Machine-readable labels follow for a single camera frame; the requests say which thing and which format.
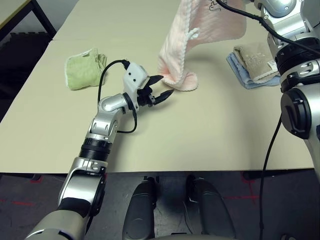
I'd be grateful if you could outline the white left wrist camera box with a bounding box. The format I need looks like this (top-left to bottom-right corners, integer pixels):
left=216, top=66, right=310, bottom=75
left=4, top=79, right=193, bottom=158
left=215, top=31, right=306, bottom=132
left=122, top=62, right=151, bottom=111

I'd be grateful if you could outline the black foam floor mat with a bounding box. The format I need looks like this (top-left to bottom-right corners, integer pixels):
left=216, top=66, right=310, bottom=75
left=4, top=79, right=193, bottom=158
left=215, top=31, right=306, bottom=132
left=0, top=31, right=55, bottom=121

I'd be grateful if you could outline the light blue folded towel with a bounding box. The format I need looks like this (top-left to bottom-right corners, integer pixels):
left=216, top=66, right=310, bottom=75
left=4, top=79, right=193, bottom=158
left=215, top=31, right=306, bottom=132
left=226, top=51, right=281, bottom=90

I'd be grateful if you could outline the green folded towel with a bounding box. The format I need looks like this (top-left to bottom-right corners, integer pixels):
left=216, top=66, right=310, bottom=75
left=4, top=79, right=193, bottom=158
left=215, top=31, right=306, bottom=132
left=64, top=47, right=108, bottom=91

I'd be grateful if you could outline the black framed side table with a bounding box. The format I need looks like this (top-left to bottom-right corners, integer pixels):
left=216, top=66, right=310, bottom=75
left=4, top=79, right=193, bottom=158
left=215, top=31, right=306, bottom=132
left=0, top=0, right=57, bottom=38

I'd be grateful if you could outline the beige folded towel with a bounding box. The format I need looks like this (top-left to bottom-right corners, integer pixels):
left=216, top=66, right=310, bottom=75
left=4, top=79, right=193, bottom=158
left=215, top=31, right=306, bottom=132
left=233, top=41, right=280, bottom=85

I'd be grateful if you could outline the pink towel with white trim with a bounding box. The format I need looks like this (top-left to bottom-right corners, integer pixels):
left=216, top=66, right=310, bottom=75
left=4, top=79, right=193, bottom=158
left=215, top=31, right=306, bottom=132
left=157, top=0, right=248, bottom=92

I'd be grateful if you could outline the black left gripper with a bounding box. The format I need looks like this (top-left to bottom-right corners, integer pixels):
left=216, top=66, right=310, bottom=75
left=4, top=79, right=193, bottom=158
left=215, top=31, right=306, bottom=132
left=136, top=74, right=175, bottom=108

